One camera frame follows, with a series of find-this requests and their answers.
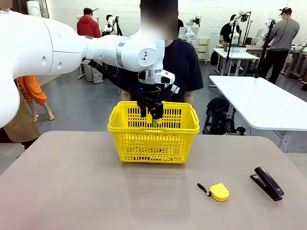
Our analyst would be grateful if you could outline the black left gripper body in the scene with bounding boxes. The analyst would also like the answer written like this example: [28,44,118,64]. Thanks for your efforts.
[136,89,164,112]

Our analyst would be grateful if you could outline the person's left forearm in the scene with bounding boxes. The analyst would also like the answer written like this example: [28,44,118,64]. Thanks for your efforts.
[183,90,194,106]

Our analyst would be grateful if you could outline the yellow plastic shopping basket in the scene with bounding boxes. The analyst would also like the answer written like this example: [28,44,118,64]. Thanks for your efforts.
[107,100,201,164]

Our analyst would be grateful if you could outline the person in navy t-shirt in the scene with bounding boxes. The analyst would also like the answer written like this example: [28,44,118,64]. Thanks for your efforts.
[116,0,204,106]

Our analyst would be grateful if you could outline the background person red hoodie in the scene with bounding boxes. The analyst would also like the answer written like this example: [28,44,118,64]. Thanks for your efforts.
[76,7,105,84]

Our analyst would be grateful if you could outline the background person in black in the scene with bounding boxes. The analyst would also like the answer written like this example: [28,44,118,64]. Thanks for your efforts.
[219,13,242,46]

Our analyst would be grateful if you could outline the background person grey sweater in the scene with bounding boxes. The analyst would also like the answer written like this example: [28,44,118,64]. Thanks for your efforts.
[259,7,300,84]

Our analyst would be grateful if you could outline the black backpack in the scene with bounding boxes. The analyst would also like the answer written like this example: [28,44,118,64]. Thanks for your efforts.
[202,95,247,135]

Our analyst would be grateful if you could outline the white drawer cart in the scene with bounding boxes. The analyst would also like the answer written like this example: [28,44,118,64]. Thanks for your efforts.
[196,36,211,64]

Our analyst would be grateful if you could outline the thin black stand pole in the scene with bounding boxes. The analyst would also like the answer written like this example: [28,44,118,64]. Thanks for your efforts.
[225,20,238,72]

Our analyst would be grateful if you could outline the white background desk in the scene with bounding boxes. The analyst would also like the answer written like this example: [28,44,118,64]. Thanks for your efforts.
[213,46,260,76]

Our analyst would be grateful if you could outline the yellow tape measure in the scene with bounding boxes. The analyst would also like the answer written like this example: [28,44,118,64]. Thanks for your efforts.
[196,182,230,202]

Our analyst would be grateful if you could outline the large white table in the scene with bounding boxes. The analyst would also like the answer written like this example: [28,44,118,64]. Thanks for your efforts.
[208,74,307,153]

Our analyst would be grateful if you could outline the mannequin with orange pants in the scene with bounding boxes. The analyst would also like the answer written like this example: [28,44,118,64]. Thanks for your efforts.
[15,75,55,122]

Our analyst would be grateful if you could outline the mannequin with brown apron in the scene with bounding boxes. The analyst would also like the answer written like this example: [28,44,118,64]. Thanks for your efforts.
[1,94,41,149]

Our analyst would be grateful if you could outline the white robot on stand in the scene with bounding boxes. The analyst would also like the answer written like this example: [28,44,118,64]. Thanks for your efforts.
[229,9,251,41]

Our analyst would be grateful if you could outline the thick black stand pole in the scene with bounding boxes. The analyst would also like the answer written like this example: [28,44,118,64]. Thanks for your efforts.
[254,19,276,79]

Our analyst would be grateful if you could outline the black stapler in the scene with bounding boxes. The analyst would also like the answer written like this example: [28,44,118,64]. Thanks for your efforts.
[249,166,285,202]

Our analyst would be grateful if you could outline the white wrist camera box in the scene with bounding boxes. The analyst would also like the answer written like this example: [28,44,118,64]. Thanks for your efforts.
[154,69,180,95]

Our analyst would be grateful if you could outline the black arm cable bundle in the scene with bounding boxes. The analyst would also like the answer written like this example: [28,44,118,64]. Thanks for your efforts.
[81,58,140,97]

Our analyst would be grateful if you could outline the white background robot black cables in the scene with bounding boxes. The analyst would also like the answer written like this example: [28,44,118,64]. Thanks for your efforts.
[102,14,123,37]

